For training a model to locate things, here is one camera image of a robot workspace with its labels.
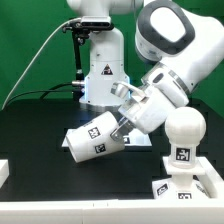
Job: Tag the white border rail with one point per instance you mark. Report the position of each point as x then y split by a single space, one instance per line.
211 180
209 211

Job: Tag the black camera on stand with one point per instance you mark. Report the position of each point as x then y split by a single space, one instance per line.
80 32

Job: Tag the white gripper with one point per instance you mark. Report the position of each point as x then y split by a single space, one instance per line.
161 92

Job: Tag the white lamp bulb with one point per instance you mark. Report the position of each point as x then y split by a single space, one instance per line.
185 127

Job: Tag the white front border rail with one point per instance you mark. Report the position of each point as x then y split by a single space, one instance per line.
209 211

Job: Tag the white lamp base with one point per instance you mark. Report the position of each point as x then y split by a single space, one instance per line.
182 184

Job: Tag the white tag sheet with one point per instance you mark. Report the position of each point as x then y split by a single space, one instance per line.
137 138

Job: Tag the white lamp shade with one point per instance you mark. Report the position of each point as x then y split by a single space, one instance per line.
94 138

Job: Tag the white left border block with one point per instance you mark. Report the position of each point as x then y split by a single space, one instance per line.
4 171

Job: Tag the white right border rail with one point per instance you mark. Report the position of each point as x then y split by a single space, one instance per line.
211 180

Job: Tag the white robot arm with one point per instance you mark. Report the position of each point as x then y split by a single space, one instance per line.
185 49

